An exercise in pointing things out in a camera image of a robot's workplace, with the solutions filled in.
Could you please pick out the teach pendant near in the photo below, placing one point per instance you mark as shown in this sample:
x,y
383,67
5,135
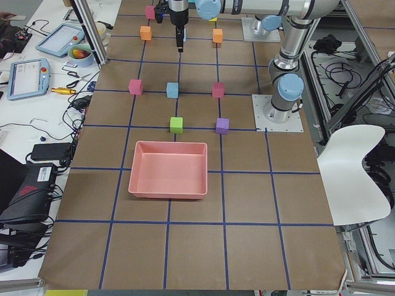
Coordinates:
x,y
28,79

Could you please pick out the green foam block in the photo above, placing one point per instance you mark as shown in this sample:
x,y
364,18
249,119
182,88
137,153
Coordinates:
x,y
176,125

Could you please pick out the cream cup with lemon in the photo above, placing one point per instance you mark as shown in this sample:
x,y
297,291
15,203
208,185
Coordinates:
x,y
103,34

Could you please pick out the pink plastic tray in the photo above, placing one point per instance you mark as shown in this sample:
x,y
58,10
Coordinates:
x,y
169,170

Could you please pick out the black power adapter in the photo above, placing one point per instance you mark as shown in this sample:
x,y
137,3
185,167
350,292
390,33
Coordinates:
x,y
54,151

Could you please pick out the orange foam block right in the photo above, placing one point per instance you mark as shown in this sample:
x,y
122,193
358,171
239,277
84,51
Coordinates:
x,y
217,35

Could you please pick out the brass cylinder tool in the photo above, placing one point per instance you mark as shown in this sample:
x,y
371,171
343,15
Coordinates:
x,y
64,91

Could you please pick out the teach pendant far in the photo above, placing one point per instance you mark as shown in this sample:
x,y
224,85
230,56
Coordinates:
x,y
61,40

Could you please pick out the orange foam block left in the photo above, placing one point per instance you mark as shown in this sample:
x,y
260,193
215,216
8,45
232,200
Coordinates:
x,y
145,33

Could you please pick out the pink foam block middle right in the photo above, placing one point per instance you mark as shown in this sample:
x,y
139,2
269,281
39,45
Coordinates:
x,y
218,90

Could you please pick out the pink foam block far left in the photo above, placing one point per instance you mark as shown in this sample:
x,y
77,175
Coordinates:
x,y
150,12

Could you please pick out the teach pendant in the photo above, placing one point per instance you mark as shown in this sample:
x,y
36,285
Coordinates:
x,y
28,79
61,40

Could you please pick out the white chair seat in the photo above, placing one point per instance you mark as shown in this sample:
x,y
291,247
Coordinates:
x,y
353,196

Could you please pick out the aluminium frame post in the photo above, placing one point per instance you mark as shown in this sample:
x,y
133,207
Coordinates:
x,y
87,23

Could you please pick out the purple foam block near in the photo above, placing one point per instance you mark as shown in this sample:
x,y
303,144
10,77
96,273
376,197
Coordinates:
x,y
222,126

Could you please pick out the black computer box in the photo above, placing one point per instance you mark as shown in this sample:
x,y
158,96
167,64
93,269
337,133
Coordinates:
x,y
25,190

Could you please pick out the black scissors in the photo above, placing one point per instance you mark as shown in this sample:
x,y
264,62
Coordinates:
x,y
77,77

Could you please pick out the pink foam block middle left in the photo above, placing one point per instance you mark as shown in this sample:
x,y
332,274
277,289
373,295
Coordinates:
x,y
135,87

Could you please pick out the orange foam block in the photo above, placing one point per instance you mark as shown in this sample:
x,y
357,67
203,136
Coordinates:
x,y
217,35
145,33

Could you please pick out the pink foam block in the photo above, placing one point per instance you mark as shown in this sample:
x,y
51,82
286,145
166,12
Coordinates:
x,y
218,90
135,87
150,12

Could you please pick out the light blue bowl with fruit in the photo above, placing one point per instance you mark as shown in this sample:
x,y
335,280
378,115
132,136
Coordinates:
x,y
81,55

